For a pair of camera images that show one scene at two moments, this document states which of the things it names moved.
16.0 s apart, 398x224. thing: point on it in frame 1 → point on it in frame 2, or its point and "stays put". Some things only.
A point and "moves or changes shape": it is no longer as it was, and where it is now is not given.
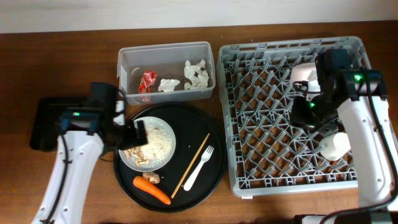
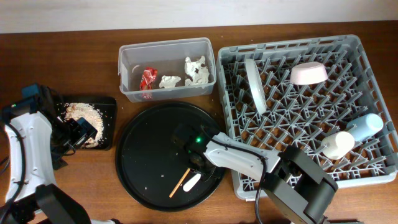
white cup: x=334 y=147 stays put
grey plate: x=158 y=152 → x=257 y=85
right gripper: x=297 y=116 → x=214 y=173
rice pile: x=160 y=144 moves or changes shape
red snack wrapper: x=147 y=81 stays put
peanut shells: x=137 y=155 moves or changes shape
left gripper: x=129 y=139 → x=84 y=130
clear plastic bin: x=166 y=73 stays put
